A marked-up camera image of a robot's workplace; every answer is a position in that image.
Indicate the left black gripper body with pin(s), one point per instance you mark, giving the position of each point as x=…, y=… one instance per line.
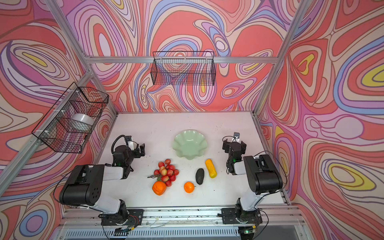
x=139, y=150

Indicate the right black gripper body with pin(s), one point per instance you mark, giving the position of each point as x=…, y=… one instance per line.
x=234, y=145

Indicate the yellow orange squash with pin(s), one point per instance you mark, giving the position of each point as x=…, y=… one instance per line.
x=211, y=168

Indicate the red grape bunch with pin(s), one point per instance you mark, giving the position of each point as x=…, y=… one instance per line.
x=167, y=172

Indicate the orange bell pepper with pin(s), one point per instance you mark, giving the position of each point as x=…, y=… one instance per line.
x=159, y=188

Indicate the dark avocado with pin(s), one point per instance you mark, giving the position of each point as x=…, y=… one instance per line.
x=200, y=175

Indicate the small orange tangerine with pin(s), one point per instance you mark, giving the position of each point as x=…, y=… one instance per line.
x=189, y=187

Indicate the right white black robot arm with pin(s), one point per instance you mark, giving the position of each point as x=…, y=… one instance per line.
x=263, y=179

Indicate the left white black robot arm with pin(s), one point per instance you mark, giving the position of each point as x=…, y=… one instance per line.
x=83, y=187

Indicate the green scalloped fruit bowl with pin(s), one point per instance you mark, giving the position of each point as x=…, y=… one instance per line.
x=190, y=144

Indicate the silver tape roll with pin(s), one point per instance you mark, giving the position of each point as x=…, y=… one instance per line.
x=81, y=122

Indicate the green circuit board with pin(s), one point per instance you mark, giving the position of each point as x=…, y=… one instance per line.
x=120, y=231

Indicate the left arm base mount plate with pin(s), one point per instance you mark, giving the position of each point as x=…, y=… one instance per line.
x=130, y=218

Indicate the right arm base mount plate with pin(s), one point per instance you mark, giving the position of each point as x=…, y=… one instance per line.
x=237, y=216

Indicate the black wire basket left wall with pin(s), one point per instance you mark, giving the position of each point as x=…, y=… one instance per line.
x=56, y=132

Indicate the black wire basket wall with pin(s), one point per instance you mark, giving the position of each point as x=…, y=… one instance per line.
x=183, y=68
x=56, y=132

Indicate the aluminium front rail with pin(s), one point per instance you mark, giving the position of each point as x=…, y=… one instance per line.
x=189, y=216

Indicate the black wire basket back wall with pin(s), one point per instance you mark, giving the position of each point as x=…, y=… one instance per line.
x=183, y=68

